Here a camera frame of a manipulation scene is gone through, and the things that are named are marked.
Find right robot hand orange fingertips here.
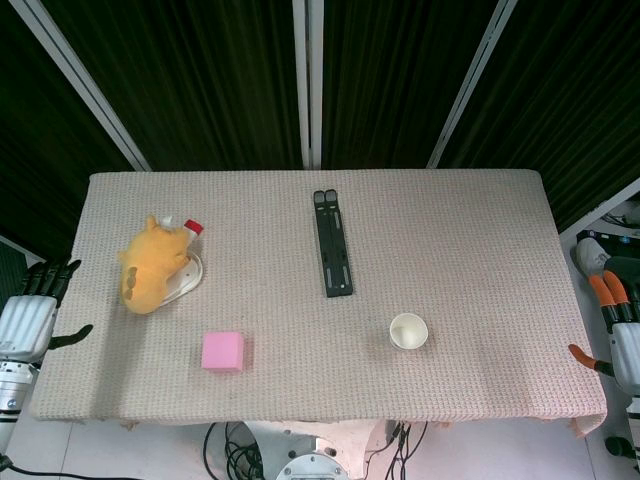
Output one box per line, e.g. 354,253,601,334
568,269,640,397

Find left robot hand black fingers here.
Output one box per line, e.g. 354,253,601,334
0,258,94,374

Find white paper cup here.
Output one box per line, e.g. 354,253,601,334
389,312,430,351

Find grey round robot base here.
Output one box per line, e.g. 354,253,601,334
274,451,350,480

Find black caster wheel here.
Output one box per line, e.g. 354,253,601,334
603,434,635,459

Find white rounded device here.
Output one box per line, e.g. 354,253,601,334
571,236,615,277

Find yellow plush toy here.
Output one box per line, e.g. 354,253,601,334
116,213,194,317

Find white oval dish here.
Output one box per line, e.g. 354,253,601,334
158,252,206,307

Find dark green partition panel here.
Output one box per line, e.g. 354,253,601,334
319,0,507,170
435,0,640,232
0,0,146,262
40,0,307,172

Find red and white tube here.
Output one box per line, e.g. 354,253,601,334
181,217,207,247

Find pink foam cube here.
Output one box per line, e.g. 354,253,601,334
200,330,246,375

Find beige waffle tablecloth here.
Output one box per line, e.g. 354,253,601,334
28,168,610,442

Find black folding stand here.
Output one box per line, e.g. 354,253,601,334
312,188,358,300

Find white partition post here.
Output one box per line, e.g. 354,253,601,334
16,0,153,172
556,175,640,237
426,0,525,170
291,0,325,170

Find black cable bundle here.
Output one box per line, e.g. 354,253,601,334
201,421,267,480
364,419,429,480

